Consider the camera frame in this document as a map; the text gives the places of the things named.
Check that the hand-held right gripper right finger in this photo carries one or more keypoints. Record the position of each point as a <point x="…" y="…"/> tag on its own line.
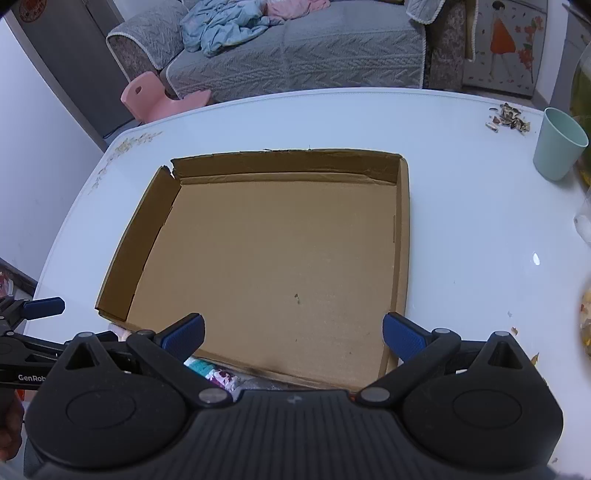
<point x="401" y="339"/>

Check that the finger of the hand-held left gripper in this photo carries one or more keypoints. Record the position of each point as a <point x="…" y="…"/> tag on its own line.
<point x="44" y="307"/>

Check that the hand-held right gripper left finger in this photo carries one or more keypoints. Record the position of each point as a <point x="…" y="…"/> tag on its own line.
<point x="184" y="337"/>

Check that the floral sock bundle teal band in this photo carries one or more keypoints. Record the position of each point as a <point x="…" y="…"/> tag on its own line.
<point x="217" y="376"/>

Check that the shallow cardboard box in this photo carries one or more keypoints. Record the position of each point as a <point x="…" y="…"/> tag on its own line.
<point x="277" y="254"/>

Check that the printed snack packet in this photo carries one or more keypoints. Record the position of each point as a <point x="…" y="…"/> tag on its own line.
<point x="586" y="323"/>

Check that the pink plastic chair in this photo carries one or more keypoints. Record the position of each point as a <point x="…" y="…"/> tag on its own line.
<point x="152" y="99"/>

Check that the green cup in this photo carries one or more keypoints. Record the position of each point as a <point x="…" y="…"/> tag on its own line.
<point x="556" y="147"/>

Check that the pile of seed shells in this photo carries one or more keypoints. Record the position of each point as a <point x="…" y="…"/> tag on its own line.
<point x="508" y="115"/>

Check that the grey knitted sofa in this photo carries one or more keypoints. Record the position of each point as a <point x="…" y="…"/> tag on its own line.
<point x="323" y="50"/>

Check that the girl picture panel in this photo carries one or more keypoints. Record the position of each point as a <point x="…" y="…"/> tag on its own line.
<point x="503" y="46"/>

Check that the light blue blanket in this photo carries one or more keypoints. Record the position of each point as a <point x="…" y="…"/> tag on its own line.
<point x="221" y="27"/>

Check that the pink clothing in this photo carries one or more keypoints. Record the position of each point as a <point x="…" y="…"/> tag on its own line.
<point x="291" y="9"/>

